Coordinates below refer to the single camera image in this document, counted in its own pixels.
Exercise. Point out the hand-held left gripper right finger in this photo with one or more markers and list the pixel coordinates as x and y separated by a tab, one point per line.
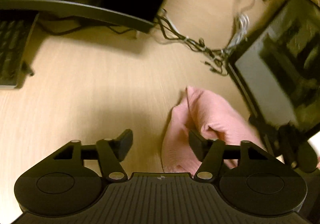
197	145

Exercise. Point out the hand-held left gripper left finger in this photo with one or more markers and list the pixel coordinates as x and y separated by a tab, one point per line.
125	142

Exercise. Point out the white glass-sided computer case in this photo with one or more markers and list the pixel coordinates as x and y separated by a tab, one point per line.
285	64

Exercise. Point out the pink knit dress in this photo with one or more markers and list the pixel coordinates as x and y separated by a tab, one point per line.
212	116

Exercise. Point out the black keyboard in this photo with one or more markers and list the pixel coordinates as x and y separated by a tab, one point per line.
12	49

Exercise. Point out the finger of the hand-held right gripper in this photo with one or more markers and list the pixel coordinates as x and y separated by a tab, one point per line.
265	134

